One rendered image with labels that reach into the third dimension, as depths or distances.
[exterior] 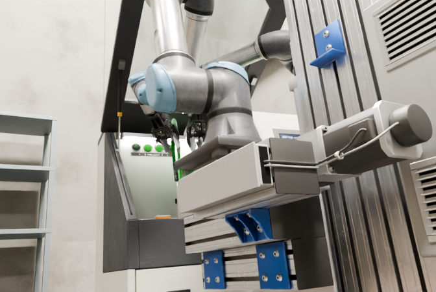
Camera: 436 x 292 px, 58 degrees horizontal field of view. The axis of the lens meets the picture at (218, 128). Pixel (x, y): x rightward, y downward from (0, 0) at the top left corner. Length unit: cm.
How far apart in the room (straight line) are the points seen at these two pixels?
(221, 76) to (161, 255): 69
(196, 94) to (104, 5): 419
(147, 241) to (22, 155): 284
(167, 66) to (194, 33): 38
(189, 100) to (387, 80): 44
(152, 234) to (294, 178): 86
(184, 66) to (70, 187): 324
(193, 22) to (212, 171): 72
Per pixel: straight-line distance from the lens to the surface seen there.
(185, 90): 94
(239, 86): 99
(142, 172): 201
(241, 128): 93
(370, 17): 84
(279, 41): 153
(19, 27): 467
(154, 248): 141
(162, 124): 154
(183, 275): 144
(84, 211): 410
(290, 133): 217
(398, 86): 77
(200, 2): 129
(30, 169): 350
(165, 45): 104
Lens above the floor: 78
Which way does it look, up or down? 19 degrees up
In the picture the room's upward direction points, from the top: 5 degrees counter-clockwise
